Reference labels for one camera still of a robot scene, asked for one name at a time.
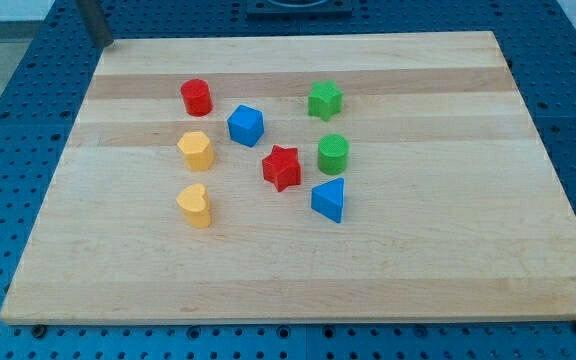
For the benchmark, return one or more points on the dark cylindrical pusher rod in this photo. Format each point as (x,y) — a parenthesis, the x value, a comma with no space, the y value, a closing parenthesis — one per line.
(95,22)

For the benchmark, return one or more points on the wooden board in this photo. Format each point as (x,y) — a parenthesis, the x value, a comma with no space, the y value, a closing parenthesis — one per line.
(453,211)

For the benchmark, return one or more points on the yellow hexagon block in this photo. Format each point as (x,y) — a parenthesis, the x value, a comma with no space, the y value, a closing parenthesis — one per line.
(197,152)

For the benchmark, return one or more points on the blue cube block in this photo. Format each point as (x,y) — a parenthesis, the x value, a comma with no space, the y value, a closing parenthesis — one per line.
(246,125)

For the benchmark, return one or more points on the green cylinder block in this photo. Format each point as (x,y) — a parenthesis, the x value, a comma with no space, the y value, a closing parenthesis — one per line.
(332,154)

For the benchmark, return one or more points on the red cylinder block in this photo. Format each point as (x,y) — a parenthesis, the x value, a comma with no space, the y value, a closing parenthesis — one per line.
(196,97)

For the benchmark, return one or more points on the blue triangle block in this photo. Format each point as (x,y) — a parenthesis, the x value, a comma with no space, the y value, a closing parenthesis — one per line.
(327,199)

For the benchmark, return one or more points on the red star block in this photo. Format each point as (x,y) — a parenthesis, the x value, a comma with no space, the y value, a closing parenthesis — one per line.
(282,167)

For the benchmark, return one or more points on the green star block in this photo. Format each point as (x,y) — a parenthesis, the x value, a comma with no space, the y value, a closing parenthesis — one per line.
(325,100)

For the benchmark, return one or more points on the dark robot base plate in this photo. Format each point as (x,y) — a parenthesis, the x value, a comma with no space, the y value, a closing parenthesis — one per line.
(296,8)

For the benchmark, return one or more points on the yellow heart block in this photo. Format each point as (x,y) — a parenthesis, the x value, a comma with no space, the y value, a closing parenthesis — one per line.
(195,205)

